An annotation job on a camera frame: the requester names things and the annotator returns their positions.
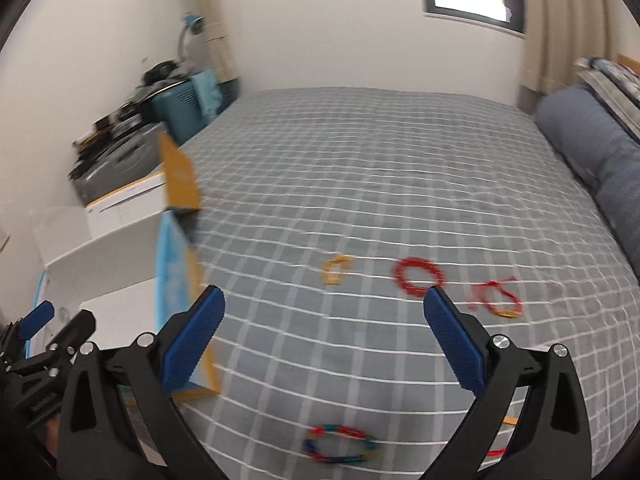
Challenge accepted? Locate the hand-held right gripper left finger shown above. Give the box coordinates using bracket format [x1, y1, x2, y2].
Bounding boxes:
[56, 285, 236, 480]

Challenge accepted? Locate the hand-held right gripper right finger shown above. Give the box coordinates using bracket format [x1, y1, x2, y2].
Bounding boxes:
[423, 286, 594, 480]

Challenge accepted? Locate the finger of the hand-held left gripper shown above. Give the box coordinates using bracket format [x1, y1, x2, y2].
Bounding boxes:
[46, 309, 97, 361]
[10, 301, 56, 343]

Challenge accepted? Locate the blue yellow cardboard box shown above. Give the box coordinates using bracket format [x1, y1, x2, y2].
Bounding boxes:
[27, 132, 223, 403]

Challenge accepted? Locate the red bead bracelet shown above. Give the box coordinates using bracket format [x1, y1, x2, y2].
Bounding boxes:
[392, 257, 446, 297]

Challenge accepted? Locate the orange red string bracelet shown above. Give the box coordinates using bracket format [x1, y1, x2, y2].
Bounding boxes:
[485, 415, 518, 457]

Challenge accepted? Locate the yellow bracelet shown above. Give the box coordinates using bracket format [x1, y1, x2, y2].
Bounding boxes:
[321, 255, 354, 286]

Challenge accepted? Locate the multicolour bead bracelet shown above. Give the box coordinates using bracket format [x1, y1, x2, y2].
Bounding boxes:
[301, 424, 378, 465]

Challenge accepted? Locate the grey hard suitcase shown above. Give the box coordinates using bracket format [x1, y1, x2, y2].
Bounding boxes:
[70, 122, 168, 206]

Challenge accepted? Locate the grey checked bedsheet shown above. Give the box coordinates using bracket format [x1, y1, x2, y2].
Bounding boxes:
[170, 87, 640, 480]

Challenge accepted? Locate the stack of flat dark boxes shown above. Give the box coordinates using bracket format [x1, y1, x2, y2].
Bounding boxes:
[72, 100, 151, 151]

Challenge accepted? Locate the teal hard suitcase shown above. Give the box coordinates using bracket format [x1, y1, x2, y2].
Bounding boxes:
[150, 77, 221, 143]

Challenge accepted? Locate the grey blue pillow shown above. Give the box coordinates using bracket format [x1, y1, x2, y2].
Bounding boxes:
[532, 85, 640, 281]

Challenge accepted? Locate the teal cloth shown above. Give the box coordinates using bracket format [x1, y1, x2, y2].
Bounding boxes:
[192, 71, 223, 116]

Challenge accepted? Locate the black gadget pile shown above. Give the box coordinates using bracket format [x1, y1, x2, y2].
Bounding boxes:
[142, 60, 188, 86]

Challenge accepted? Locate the striped folded blanket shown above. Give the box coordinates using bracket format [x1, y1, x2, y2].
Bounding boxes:
[572, 56, 640, 141]

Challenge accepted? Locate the blue desk lamp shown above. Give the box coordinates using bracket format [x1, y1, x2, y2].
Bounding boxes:
[177, 12, 206, 61]

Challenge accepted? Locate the beige curtain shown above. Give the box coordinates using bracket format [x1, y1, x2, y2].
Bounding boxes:
[520, 0, 640, 111]
[202, 0, 243, 98]

